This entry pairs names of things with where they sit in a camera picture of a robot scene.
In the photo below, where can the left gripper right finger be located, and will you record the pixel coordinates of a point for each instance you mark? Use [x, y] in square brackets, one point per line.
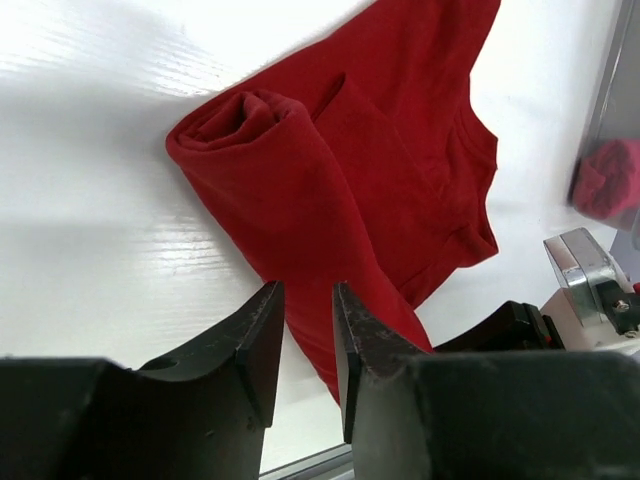
[544, 414]

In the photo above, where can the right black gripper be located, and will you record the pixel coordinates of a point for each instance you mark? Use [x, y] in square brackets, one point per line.
[513, 326]

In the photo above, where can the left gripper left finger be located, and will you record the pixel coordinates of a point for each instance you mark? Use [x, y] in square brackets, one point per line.
[199, 411]

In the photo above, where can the dark red t shirt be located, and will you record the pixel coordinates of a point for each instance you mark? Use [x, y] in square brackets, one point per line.
[357, 159]

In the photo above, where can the clear plastic bin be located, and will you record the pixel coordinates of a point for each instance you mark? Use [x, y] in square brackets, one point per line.
[615, 112]

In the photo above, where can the pink rolled t shirt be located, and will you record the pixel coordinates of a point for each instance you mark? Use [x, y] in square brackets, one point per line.
[607, 182]

